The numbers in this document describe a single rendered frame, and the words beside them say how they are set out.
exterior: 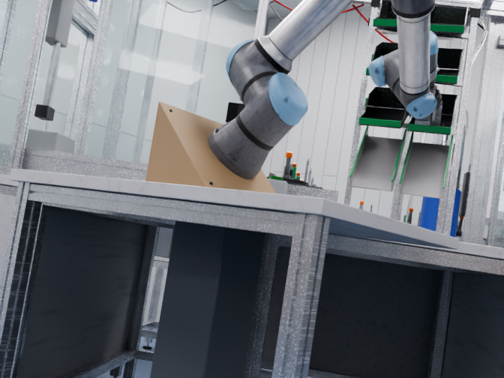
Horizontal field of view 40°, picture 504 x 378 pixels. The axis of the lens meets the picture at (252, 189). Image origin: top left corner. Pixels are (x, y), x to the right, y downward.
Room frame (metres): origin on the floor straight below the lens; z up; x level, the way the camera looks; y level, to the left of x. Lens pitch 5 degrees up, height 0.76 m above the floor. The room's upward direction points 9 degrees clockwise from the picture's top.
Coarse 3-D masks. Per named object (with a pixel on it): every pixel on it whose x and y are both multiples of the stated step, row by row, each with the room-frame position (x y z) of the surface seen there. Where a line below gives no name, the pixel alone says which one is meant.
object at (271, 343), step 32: (288, 256) 3.72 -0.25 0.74; (352, 256) 3.63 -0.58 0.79; (320, 288) 3.70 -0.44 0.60; (352, 288) 3.67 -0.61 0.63; (384, 288) 3.65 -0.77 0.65; (416, 288) 3.63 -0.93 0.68; (320, 320) 3.69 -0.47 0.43; (352, 320) 3.67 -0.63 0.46; (384, 320) 3.65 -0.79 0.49; (416, 320) 3.63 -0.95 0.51; (320, 352) 3.69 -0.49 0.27; (352, 352) 3.67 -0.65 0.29; (384, 352) 3.65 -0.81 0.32; (416, 352) 3.62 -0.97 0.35
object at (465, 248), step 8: (376, 240) 1.94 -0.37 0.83; (432, 248) 1.91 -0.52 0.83; (440, 248) 1.91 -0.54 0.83; (464, 248) 1.90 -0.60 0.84; (472, 248) 1.90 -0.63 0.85; (480, 248) 1.90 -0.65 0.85; (488, 248) 1.89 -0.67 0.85; (496, 248) 1.89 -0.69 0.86; (480, 256) 1.97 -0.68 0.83; (488, 256) 1.89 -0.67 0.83; (496, 256) 1.89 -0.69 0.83
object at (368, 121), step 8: (376, 88) 2.35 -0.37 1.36; (384, 88) 2.34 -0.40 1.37; (368, 96) 2.24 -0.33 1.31; (376, 96) 2.36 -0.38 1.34; (384, 96) 2.35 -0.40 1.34; (392, 96) 2.34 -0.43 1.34; (368, 104) 2.24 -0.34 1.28; (376, 104) 2.37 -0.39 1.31; (384, 104) 2.36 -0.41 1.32; (392, 104) 2.35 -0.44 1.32; (400, 104) 2.34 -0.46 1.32; (368, 112) 2.27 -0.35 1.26; (376, 112) 2.28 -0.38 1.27; (384, 112) 2.29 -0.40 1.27; (392, 112) 2.29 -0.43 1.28; (400, 112) 2.29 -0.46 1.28; (408, 112) 2.26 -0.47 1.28; (360, 120) 2.13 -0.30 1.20; (368, 120) 2.12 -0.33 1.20; (376, 120) 2.11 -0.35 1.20; (384, 120) 2.10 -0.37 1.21; (392, 120) 2.10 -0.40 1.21; (400, 120) 2.10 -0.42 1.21
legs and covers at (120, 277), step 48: (48, 240) 2.28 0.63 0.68; (96, 240) 2.73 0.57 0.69; (144, 240) 3.41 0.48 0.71; (288, 240) 1.98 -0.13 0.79; (336, 240) 1.96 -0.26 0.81; (48, 288) 2.35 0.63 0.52; (96, 288) 2.83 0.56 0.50; (144, 288) 3.41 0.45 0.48; (480, 288) 2.63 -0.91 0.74; (48, 336) 2.42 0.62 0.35; (96, 336) 2.93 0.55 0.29; (480, 336) 2.53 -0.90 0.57
